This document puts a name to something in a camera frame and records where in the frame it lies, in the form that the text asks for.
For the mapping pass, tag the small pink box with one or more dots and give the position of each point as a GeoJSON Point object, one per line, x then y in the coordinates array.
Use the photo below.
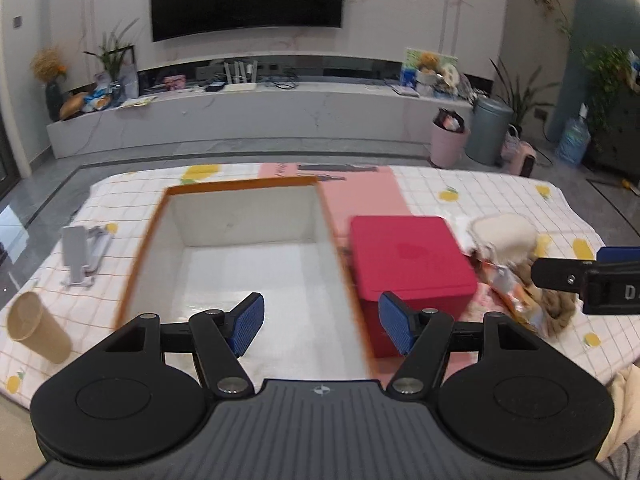
{"type": "Point", "coordinates": [175, 82]}

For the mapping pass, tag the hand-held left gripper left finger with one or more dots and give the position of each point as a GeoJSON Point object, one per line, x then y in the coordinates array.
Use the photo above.
{"type": "Point", "coordinates": [247, 322]}

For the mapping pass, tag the fruit print checkered blanket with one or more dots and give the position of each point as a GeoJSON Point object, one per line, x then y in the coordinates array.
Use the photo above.
{"type": "Point", "coordinates": [500, 195]}

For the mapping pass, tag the blue snack bags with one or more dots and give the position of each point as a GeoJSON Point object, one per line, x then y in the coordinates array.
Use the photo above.
{"type": "Point", "coordinates": [100, 100]}

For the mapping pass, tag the dark green cabinet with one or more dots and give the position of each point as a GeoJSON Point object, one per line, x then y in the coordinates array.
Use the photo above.
{"type": "Point", "coordinates": [620, 130]}

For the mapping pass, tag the dark vase with dried flowers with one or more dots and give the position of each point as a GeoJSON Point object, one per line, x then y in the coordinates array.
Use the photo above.
{"type": "Point", "coordinates": [52, 85]}

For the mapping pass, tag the wall switch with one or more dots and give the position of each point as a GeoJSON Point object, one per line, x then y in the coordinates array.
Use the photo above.
{"type": "Point", "coordinates": [18, 21]}

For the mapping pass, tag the hanging green vine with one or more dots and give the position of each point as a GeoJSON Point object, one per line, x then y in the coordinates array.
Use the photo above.
{"type": "Point", "coordinates": [547, 2]}

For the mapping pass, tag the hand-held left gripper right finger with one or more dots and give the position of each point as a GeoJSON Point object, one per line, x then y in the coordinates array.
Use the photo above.
{"type": "Point", "coordinates": [395, 322]}

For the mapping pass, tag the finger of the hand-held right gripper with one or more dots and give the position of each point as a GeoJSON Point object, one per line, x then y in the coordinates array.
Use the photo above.
{"type": "Point", "coordinates": [555, 274]}
{"type": "Point", "coordinates": [620, 254]}

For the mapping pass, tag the leafy plant on cabinet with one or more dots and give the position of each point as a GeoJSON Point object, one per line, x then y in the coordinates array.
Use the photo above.
{"type": "Point", "coordinates": [607, 67]}

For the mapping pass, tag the teddy bear picture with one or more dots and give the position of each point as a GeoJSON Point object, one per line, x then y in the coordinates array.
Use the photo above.
{"type": "Point", "coordinates": [430, 70]}

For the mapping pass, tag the brown paper cup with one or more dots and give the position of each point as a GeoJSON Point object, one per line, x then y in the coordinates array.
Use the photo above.
{"type": "Point", "coordinates": [35, 327]}

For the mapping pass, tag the white marble tv console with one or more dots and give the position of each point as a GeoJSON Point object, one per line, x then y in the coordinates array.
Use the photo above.
{"type": "Point", "coordinates": [260, 115]}

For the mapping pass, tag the blue water jug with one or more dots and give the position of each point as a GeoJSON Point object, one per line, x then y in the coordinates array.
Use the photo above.
{"type": "Point", "coordinates": [573, 140]}

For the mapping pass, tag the cream plush toy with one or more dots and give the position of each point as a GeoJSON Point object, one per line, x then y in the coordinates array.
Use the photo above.
{"type": "Point", "coordinates": [502, 237]}

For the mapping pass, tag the white router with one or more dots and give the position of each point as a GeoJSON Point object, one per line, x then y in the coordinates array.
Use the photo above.
{"type": "Point", "coordinates": [239, 80]}

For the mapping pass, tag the grey trash can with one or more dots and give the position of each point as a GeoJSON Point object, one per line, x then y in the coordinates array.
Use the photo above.
{"type": "Point", "coordinates": [487, 130]}

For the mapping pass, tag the green leafy plant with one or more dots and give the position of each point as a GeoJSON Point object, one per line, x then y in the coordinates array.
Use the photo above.
{"type": "Point", "coordinates": [112, 55]}

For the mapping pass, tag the red box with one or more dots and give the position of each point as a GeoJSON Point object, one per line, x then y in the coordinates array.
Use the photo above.
{"type": "Point", "coordinates": [410, 255]}

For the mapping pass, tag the brown bread loaf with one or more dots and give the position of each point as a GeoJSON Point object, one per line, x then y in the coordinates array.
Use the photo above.
{"type": "Point", "coordinates": [74, 106]}

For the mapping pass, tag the green potted plant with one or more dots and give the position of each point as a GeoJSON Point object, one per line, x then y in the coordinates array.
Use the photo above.
{"type": "Point", "coordinates": [520, 95]}

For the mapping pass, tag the orange snack packet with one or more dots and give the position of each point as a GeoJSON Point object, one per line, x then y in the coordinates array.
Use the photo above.
{"type": "Point", "coordinates": [510, 290]}

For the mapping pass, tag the pink trash bin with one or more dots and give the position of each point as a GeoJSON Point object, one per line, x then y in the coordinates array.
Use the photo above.
{"type": "Point", "coordinates": [448, 142]}

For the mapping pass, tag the pink small heater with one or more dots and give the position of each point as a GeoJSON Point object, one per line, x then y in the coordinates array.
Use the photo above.
{"type": "Point", "coordinates": [520, 157]}

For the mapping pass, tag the grey folding phone stand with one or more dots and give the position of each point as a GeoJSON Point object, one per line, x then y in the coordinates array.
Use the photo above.
{"type": "Point", "coordinates": [80, 252]}

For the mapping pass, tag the beige cloth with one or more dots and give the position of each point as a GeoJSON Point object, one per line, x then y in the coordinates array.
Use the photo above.
{"type": "Point", "coordinates": [625, 410]}

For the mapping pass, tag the pink printed sheet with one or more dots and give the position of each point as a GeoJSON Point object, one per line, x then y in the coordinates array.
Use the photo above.
{"type": "Point", "coordinates": [360, 195]}

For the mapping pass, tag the orange cardboard box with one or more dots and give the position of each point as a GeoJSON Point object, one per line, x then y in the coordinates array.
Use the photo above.
{"type": "Point", "coordinates": [240, 285]}

